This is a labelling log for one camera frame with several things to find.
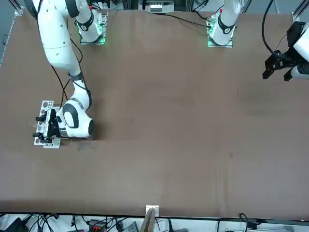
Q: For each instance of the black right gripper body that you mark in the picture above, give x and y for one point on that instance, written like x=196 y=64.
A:
x=53 y=128

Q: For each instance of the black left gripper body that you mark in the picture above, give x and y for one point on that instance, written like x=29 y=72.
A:
x=287 y=59

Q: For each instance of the white test tube rack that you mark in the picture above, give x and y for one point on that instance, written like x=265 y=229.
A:
x=47 y=104

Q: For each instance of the black power adapter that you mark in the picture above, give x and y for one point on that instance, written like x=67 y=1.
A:
x=15 y=224

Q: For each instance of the black orange power strip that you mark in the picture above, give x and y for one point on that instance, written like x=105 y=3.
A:
x=96 y=226

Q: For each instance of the grey flat box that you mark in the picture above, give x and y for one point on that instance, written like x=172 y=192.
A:
x=132 y=227

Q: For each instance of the aluminium frame profile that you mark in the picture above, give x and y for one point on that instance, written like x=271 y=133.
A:
x=299 y=12
x=19 y=7

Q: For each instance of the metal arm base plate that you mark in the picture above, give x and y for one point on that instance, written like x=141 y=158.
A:
x=219 y=46
x=93 y=43

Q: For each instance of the small black edge bracket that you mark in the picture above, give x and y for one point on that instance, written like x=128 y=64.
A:
x=5 y=39

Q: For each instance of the white post bracket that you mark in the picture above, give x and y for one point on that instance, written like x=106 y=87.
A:
x=155 y=209

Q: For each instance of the aluminium camera post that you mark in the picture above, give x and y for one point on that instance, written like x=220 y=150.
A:
x=147 y=222

